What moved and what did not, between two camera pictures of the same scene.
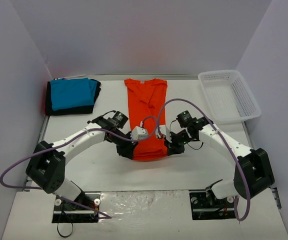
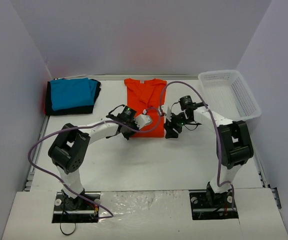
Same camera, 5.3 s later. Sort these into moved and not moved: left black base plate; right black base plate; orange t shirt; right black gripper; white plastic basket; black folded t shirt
Moved: orange t shirt; right black gripper
Not moved: left black base plate; white plastic basket; black folded t shirt; right black base plate
